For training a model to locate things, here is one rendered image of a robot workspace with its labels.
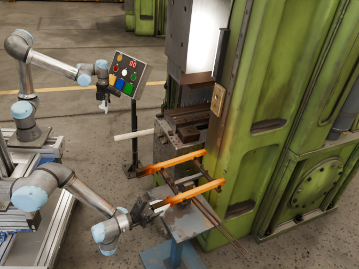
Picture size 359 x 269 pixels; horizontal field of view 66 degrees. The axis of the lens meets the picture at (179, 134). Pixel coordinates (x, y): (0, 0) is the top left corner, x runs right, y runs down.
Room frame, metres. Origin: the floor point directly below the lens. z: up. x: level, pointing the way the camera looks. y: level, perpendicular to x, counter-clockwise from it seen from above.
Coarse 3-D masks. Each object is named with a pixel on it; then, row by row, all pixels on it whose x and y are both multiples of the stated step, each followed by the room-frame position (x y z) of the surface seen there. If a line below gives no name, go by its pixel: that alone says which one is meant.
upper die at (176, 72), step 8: (168, 64) 1.64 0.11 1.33; (168, 72) 1.63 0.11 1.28; (176, 72) 1.53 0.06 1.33; (200, 72) 1.55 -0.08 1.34; (208, 72) 1.57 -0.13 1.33; (176, 80) 1.53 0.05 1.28; (184, 80) 1.50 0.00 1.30; (192, 80) 1.52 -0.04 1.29; (200, 80) 1.55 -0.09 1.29; (208, 80) 1.58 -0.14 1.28
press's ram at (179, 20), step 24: (168, 0) 1.69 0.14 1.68; (192, 0) 1.44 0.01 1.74; (216, 0) 1.50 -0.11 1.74; (168, 24) 1.67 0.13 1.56; (192, 24) 1.44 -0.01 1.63; (216, 24) 1.51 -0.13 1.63; (168, 48) 1.65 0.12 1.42; (192, 48) 1.45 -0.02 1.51; (216, 48) 1.53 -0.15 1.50; (192, 72) 1.46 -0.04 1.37
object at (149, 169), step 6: (204, 150) 1.28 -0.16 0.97; (180, 156) 1.20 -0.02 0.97; (186, 156) 1.20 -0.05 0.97; (192, 156) 1.21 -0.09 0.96; (198, 156) 1.24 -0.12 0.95; (162, 162) 1.13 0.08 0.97; (168, 162) 1.14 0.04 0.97; (174, 162) 1.15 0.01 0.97; (180, 162) 1.17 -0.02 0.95; (144, 168) 1.06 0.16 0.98; (150, 168) 1.07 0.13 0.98; (156, 168) 1.08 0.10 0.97; (138, 174) 1.03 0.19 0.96; (144, 174) 1.05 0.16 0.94; (150, 174) 1.07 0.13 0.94
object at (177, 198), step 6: (216, 180) 1.04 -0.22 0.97; (222, 180) 1.04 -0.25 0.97; (204, 186) 0.99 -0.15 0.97; (210, 186) 0.99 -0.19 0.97; (216, 186) 1.01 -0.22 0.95; (186, 192) 0.94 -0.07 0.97; (192, 192) 0.94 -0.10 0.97; (198, 192) 0.95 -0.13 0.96; (168, 198) 0.88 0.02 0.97; (174, 198) 0.89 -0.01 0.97; (180, 198) 0.89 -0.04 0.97; (186, 198) 0.91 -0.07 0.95; (156, 204) 0.84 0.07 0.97; (162, 204) 0.84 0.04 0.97
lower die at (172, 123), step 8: (200, 104) 1.79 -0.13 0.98; (208, 104) 1.80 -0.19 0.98; (168, 112) 1.62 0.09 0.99; (176, 112) 1.63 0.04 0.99; (184, 112) 1.62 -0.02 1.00; (208, 112) 1.66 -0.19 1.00; (168, 120) 1.59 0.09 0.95; (176, 120) 1.53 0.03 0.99; (184, 120) 1.54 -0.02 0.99; (200, 120) 1.57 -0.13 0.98; (208, 120) 1.60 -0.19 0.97; (176, 128) 1.49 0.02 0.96
